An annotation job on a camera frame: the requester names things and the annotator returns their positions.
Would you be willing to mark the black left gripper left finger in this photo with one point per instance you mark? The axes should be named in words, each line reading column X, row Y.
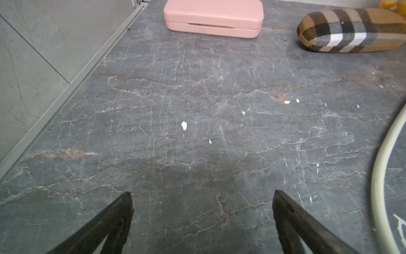
column 111, row 226

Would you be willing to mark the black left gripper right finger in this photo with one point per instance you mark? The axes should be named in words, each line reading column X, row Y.
column 295, row 226

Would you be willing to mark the brown plaid pouch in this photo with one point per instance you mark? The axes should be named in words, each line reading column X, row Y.
column 352, row 30

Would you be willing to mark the pink rectangular case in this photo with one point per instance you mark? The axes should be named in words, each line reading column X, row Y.
column 238, row 19

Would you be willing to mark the yellow duck plush toy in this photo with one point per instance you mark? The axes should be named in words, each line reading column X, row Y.
column 397, row 6

